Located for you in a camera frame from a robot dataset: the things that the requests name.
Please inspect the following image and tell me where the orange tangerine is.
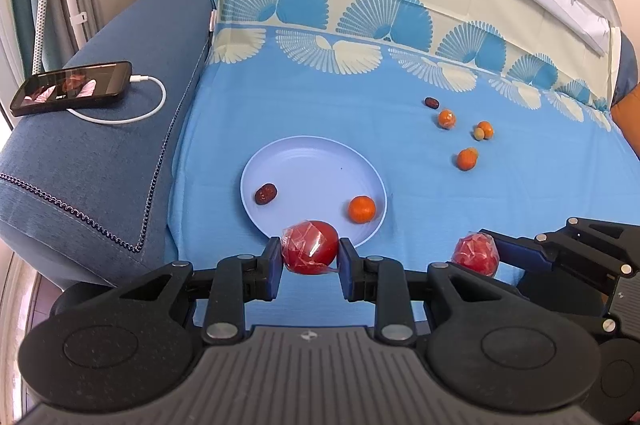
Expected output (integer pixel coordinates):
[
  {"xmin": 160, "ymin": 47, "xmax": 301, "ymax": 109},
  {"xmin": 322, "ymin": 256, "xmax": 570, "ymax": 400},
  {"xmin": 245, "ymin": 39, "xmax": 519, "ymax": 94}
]
[
  {"xmin": 437, "ymin": 109, "xmax": 457, "ymax": 130},
  {"xmin": 347, "ymin": 196, "xmax": 376, "ymax": 225},
  {"xmin": 456, "ymin": 148, "xmax": 478, "ymax": 172}
]

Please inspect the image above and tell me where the blue denim sofa armrest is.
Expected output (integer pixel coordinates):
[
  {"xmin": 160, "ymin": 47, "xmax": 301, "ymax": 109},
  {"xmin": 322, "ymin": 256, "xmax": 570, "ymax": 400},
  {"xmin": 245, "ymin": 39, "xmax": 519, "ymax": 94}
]
[{"xmin": 1, "ymin": 0, "xmax": 213, "ymax": 289}]

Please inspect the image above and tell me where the small orange kumquat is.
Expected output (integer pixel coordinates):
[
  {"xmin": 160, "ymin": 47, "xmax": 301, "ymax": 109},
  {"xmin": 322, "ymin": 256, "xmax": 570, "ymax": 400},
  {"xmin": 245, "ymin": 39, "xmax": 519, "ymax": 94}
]
[{"xmin": 477, "ymin": 121, "xmax": 495, "ymax": 139}]

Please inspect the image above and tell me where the orange tangerine on sofa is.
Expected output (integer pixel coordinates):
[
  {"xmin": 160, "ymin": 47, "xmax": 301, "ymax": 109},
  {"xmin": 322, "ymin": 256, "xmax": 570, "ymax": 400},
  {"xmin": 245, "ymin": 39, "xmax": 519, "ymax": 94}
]
[{"xmin": 456, "ymin": 148, "xmax": 478, "ymax": 172}]

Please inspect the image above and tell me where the orange tangerine on plate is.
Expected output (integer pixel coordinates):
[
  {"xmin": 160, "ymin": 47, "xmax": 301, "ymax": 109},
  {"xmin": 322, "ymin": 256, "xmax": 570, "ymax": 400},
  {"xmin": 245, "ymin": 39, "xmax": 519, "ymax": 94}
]
[{"xmin": 347, "ymin": 196, "xmax": 376, "ymax": 225}]

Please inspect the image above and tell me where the dark red date on plate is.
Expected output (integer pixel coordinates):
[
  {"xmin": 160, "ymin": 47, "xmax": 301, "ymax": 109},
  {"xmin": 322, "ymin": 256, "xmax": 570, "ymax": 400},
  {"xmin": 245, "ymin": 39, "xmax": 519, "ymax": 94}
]
[{"xmin": 254, "ymin": 182, "xmax": 278, "ymax": 205}]

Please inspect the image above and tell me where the blue fan pattern sheet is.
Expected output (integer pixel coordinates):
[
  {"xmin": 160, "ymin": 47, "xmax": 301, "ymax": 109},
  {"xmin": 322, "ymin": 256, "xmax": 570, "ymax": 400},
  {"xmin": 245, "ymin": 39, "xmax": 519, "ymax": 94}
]
[{"xmin": 167, "ymin": 0, "xmax": 640, "ymax": 331}]

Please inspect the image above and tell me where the black smartphone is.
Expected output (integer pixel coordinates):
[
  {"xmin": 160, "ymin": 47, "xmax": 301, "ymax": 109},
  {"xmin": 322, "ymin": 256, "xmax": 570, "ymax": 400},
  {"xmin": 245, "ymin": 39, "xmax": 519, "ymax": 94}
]
[{"xmin": 10, "ymin": 61, "xmax": 132, "ymax": 116}]

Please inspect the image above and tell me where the orange cushion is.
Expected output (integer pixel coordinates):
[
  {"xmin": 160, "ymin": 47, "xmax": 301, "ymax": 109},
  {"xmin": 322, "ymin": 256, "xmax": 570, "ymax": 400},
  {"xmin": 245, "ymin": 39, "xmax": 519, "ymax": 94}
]
[{"xmin": 611, "ymin": 85, "xmax": 640, "ymax": 158}]

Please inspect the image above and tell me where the light blue round plate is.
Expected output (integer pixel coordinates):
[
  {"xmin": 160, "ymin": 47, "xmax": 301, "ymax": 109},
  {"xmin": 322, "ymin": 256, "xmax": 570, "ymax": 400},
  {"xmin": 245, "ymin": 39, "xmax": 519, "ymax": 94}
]
[{"xmin": 240, "ymin": 136, "xmax": 388, "ymax": 247}]

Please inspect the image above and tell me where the pink red fruit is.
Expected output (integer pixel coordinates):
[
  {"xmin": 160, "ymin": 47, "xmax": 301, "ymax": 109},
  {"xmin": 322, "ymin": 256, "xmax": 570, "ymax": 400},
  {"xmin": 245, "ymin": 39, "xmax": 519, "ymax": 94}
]
[{"xmin": 451, "ymin": 232, "xmax": 500, "ymax": 277}]

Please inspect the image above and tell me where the white charging cable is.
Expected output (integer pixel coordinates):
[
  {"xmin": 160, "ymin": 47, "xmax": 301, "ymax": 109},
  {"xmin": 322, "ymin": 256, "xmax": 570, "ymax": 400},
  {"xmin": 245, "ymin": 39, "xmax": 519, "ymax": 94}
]
[{"xmin": 65, "ymin": 74, "xmax": 168, "ymax": 126}]

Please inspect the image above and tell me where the dark red date on sofa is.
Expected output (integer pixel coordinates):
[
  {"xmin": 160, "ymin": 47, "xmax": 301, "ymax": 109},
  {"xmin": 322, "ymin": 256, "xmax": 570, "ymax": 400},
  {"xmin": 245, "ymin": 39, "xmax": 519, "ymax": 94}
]
[{"xmin": 424, "ymin": 97, "xmax": 439, "ymax": 110}]

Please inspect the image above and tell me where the small yellow green fruit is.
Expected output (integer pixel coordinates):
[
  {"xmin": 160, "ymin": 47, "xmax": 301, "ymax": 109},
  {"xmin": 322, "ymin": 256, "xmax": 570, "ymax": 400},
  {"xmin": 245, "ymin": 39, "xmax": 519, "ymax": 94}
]
[{"xmin": 473, "ymin": 127, "xmax": 485, "ymax": 140}]

